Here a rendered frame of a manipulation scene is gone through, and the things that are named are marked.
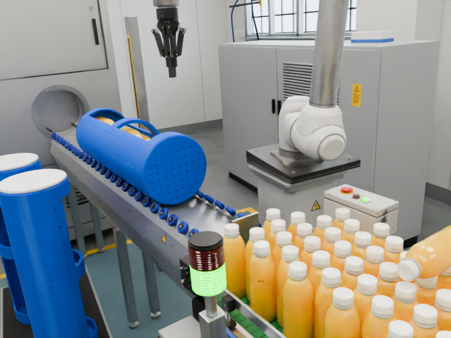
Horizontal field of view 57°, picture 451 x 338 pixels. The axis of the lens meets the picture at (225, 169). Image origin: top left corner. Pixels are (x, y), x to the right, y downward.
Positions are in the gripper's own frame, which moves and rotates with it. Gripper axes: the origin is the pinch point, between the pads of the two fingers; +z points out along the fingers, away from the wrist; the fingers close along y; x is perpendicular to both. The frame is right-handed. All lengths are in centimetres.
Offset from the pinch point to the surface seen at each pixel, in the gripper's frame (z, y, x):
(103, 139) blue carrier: 33, 46, -13
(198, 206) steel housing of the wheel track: 55, -6, -2
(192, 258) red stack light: 23, -44, 81
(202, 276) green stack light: 26, -46, 82
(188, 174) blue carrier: 41.6, -2.2, -1.5
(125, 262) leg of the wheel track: 106, 52, -25
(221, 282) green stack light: 28, -48, 80
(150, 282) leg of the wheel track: 124, 44, -35
